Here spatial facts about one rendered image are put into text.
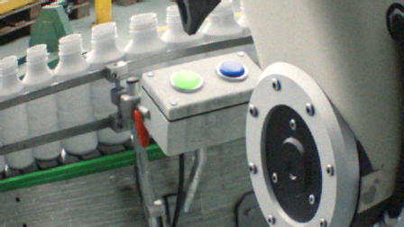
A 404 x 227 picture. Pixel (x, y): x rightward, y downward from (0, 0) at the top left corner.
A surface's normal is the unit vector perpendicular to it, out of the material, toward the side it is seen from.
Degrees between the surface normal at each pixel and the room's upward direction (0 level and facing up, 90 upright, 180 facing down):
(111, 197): 90
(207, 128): 110
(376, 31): 91
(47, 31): 90
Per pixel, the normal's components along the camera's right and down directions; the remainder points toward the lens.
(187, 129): 0.46, 0.55
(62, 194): 0.46, 0.25
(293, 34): -0.85, 0.40
